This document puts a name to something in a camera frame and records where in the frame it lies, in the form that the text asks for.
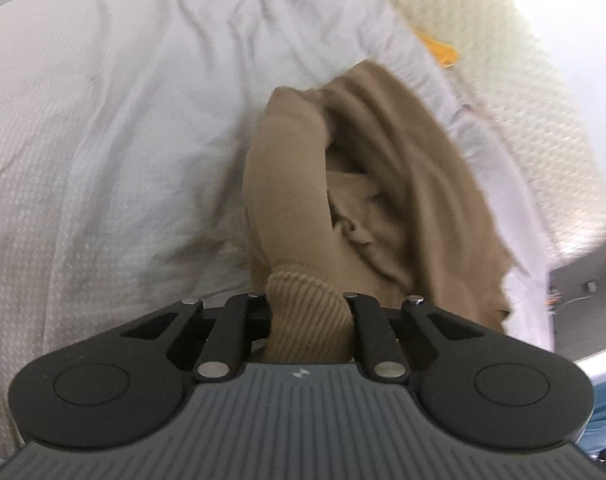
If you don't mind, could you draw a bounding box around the yellow cloth item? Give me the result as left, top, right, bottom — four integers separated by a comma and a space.
415, 30, 458, 68

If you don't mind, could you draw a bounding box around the light grey duvet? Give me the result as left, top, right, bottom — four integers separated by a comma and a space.
0, 0, 556, 466

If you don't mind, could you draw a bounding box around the grey door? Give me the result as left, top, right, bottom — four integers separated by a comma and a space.
548, 232, 606, 363

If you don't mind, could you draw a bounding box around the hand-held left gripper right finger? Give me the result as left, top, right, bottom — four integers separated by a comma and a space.
342, 291, 490, 382

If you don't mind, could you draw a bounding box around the brown hooded sweatshirt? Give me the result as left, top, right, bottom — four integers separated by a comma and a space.
242, 59, 514, 365

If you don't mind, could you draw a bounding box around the cream ribbed headboard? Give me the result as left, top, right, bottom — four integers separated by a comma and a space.
348, 0, 606, 263

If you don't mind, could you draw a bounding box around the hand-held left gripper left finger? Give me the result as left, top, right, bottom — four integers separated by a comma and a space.
118, 292, 275, 382

